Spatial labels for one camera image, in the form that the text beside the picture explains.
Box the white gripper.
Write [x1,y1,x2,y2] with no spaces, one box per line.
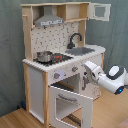
[83,61,102,83]

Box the white oven door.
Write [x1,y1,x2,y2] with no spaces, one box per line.
[49,86,93,128]

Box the white microwave door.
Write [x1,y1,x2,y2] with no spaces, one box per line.
[87,3,111,21]

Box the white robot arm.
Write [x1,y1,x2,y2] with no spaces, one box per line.
[83,61,128,95]

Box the wooden toy kitchen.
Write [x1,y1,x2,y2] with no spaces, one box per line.
[22,2,105,128]

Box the white fridge door with dispenser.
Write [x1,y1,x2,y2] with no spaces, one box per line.
[80,55,102,100]

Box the right red stove knob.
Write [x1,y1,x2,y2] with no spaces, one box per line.
[72,66,78,72]

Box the grey toy sink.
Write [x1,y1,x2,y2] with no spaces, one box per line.
[66,47,94,56]

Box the black toy faucet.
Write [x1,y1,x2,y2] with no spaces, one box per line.
[67,33,83,49]

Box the black toy stovetop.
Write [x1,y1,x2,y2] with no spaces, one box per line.
[35,53,71,66]

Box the silver toy pot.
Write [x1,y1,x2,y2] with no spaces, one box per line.
[37,51,53,62]

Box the grey range hood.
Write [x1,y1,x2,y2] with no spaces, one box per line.
[35,5,64,27]

